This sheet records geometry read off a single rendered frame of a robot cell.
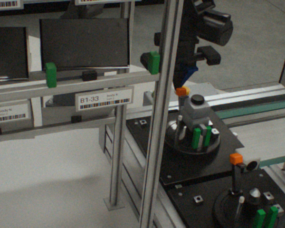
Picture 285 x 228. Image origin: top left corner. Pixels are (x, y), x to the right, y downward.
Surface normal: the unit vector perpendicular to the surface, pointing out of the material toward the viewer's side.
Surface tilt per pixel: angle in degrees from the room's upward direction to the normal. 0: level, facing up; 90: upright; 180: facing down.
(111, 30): 65
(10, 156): 0
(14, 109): 90
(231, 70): 0
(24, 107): 90
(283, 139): 0
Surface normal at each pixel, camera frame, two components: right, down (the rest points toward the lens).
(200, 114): 0.37, 0.56
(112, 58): 0.22, 0.18
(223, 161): 0.08, -0.81
